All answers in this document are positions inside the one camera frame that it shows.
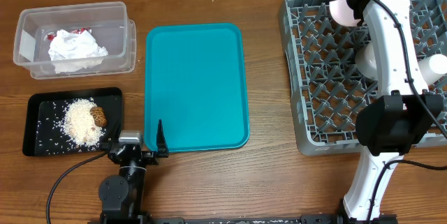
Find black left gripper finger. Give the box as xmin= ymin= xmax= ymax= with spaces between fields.
xmin=156 ymin=119 xmax=168 ymax=154
xmin=100 ymin=120 xmax=122 ymax=149

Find large pink plate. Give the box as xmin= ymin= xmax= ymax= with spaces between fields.
xmin=329 ymin=0 xmax=360 ymax=27

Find grey bowl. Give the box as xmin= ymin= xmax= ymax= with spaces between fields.
xmin=355 ymin=43 xmax=377 ymax=80

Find white napkin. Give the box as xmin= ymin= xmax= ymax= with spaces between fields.
xmin=48 ymin=29 xmax=108 ymax=74

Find red foil wrapper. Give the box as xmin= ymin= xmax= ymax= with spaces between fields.
xmin=45 ymin=27 xmax=91 ymax=41

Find white paper cup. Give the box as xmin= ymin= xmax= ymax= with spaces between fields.
xmin=418 ymin=54 xmax=447 ymax=85

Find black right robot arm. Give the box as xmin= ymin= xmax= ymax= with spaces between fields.
xmin=330 ymin=0 xmax=446 ymax=223

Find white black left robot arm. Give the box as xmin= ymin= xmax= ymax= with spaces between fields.
xmin=98 ymin=121 xmax=169 ymax=223

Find grey dishwasher rack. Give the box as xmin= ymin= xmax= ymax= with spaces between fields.
xmin=279 ymin=0 xmax=446 ymax=156

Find rice food scraps pile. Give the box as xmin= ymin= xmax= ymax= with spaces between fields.
xmin=36 ymin=97 xmax=116 ymax=155

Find black plastic tray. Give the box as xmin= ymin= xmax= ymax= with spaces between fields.
xmin=22 ymin=87 xmax=124 ymax=157

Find teal serving tray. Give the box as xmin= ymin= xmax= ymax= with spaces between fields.
xmin=144 ymin=23 xmax=250 ymax=153

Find clear plastic bin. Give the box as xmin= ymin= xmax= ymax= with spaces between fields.
xmin=13 ymin=1 xmax=136 ymax=80

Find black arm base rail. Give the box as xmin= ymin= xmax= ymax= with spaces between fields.
xmin=87 ymin=213 xmax=399 ymax=224

